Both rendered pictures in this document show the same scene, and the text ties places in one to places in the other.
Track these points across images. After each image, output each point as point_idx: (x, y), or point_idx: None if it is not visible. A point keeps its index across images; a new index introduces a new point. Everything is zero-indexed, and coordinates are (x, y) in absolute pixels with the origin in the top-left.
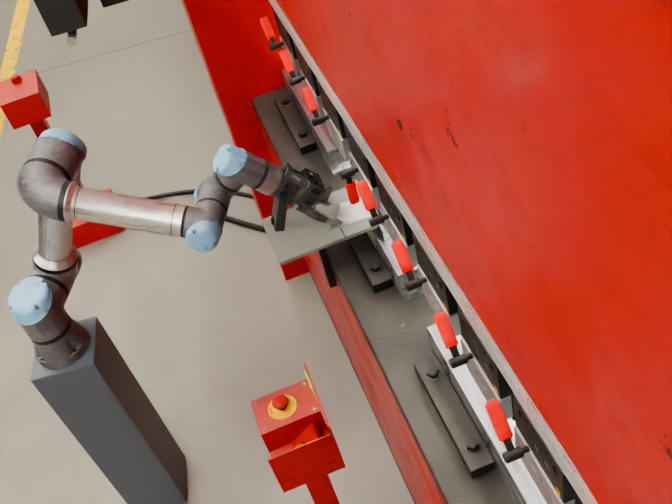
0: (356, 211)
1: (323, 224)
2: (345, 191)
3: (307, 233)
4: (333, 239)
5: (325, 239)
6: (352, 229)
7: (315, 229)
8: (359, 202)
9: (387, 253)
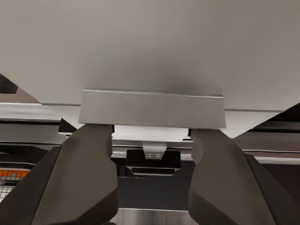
0: (140, 130)
1: (135, 83)
2: (229, 131)
3: (92, 8)
4: (27, 85)
5: (25, 67)
6: (76, 116)
7: (115, 54)
8: (166, 135)
9: (22, 105)
